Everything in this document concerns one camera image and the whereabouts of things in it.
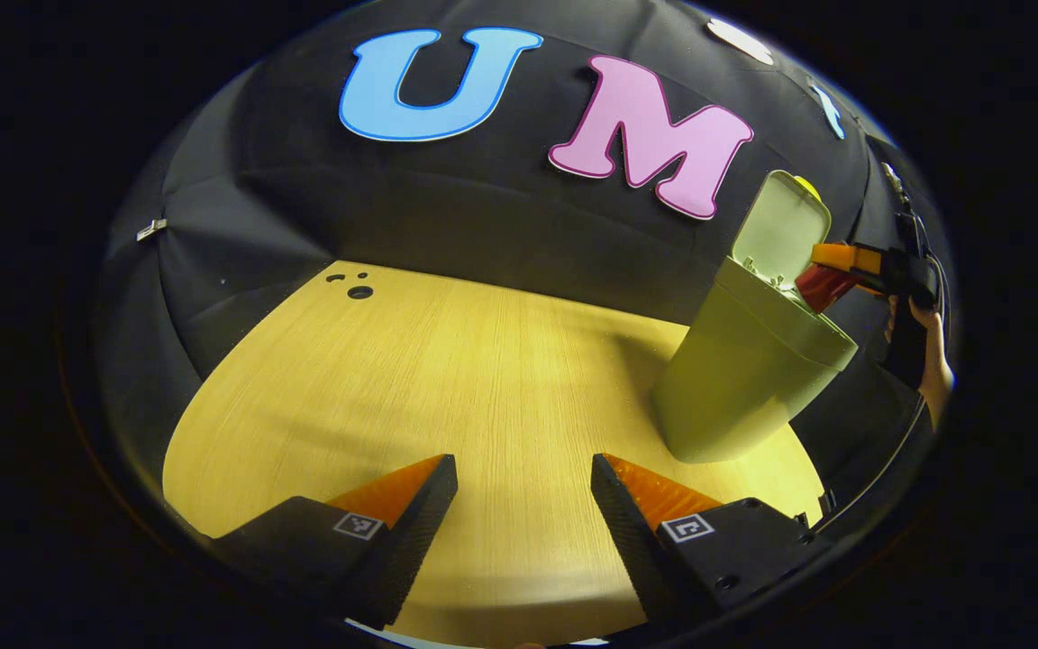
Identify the black backdrop cloth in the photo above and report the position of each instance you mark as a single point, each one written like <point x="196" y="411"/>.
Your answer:
<point x="483" y="207"/>

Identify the small white clip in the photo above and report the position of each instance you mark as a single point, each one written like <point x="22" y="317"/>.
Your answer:
<point x="151" y="229"/>

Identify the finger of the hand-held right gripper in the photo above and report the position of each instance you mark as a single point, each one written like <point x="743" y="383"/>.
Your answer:
<point x="875" y="285"/>
<point x="852" y="259"/>

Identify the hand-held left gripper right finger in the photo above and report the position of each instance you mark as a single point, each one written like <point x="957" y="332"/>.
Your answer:
<point x="632" y="545"/>

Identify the red pop can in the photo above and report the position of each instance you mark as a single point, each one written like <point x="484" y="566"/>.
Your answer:
<point x="821" y="287"/>

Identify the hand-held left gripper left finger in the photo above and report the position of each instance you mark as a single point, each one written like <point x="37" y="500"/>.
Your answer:
<point x="415" y="541"/>

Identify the green desktop garbage bin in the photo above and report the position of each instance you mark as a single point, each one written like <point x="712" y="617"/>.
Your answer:
<point x="735" y="388"/>

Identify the wooden desktop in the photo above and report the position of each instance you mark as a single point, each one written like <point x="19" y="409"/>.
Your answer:
<point x="447" y="379"/>

